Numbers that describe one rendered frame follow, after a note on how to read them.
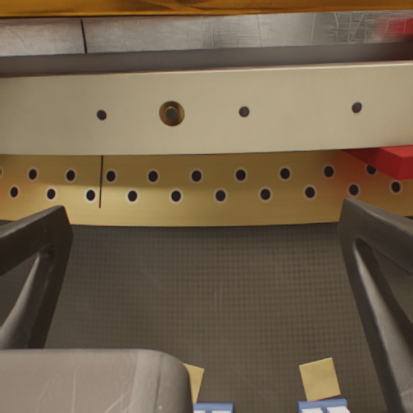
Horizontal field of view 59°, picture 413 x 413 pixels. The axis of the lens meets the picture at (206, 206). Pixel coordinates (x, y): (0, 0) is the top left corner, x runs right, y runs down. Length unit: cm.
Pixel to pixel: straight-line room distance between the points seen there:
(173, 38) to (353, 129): 13
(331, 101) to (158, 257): 16
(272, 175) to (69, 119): 14
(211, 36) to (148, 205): 12
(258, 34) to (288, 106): 6
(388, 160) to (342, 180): 5
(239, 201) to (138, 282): 9
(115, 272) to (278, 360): 13
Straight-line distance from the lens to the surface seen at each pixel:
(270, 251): 27
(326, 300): 28
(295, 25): 26
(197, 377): 29
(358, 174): 29
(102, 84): 22
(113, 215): 28
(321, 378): 30
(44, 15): 23
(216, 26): 26
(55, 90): 24
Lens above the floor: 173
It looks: 24 degrees down
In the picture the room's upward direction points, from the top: 2 degrees counter-clockwise
